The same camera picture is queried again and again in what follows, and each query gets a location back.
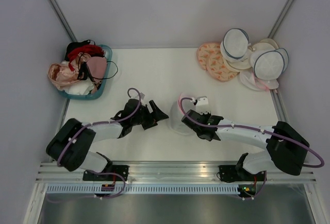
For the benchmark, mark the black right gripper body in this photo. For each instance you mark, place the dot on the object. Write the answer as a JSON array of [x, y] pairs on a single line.
[[207, 116]]

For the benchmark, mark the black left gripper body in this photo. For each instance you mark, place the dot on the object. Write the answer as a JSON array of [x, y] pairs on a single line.
[[144, 118]]

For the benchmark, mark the white mesh bag pink zipper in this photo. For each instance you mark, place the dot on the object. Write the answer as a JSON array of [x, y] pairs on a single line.
[[175, 117]]

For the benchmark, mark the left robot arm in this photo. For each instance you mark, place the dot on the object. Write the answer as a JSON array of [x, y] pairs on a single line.
[[70, 147]]

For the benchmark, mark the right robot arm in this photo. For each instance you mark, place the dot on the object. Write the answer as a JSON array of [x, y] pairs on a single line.
[[281, 145]]

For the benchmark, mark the white bra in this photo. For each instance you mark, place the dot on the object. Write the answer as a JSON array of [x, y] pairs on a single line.
[[80, 88]]

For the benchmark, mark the flat white bag pink trim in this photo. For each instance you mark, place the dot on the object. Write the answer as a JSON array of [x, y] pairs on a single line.
[[249, 80]]

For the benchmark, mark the dusty pink bra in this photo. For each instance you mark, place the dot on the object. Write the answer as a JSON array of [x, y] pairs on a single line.
[[97, 67]]

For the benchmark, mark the black bra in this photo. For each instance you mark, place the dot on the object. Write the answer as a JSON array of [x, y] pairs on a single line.
[[81, 60]]

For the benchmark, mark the floral peach laundry bag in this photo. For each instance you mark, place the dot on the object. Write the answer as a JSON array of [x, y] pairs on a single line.
[[206, 51]]

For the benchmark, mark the red lace bra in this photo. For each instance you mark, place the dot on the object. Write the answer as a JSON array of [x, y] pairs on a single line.
[[92, 50]]

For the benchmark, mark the white mesh bag blue trim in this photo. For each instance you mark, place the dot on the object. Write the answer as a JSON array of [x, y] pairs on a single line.
[[234, 45]]

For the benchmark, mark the large white bag blue trim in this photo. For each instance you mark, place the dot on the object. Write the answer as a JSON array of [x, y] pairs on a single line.
[[269, 64]]

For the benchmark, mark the peach satin bra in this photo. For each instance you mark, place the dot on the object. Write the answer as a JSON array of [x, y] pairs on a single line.
[[62, 75]]

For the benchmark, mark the cream laundry bag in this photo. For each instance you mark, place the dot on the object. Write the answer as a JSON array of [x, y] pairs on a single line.
[[245, 64]]

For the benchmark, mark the teal plastic basket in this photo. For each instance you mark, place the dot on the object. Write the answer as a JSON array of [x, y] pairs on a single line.
[[99, 87]]

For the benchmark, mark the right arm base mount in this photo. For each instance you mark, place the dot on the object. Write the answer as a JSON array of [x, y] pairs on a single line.
[[232, 173]]

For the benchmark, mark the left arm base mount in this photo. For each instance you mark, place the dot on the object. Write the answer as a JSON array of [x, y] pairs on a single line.
[[113, 173]]

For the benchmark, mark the aluminium side rail right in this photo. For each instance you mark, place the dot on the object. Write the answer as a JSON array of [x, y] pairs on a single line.
[[279, 106]]

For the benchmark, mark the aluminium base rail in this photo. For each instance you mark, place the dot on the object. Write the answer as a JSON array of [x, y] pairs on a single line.
[[167, 172]]

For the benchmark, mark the white slotted cable duct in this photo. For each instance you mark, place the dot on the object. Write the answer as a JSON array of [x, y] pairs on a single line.
[[230, 189]]

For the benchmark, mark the aluminium frame post left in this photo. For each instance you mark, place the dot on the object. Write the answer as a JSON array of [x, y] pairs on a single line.
[[62, 19]]

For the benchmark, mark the aluminium frame post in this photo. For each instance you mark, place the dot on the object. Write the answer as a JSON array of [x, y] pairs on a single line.
[[282, 15], [62, 19]]

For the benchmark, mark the aluminium frame post right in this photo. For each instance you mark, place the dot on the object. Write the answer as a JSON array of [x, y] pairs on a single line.
[[282, 15]]

